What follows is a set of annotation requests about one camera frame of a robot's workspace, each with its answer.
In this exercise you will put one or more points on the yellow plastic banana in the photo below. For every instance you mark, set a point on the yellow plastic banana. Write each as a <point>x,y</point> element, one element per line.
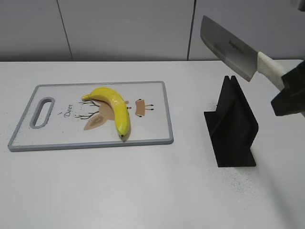
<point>118,105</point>

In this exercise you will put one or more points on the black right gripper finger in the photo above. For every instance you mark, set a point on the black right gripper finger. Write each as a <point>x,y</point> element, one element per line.
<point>291,100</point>

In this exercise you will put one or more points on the white-handled cleaver knife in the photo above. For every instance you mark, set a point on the white-handled cleaver knife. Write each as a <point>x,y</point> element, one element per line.
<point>238,55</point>

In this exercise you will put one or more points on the black knife stand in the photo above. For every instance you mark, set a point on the black knife stand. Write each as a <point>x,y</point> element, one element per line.
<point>232,127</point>

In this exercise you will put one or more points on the white grey-rimmed cutting board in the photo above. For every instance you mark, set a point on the white grey-rimmed cutting board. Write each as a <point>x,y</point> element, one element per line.
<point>57,118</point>

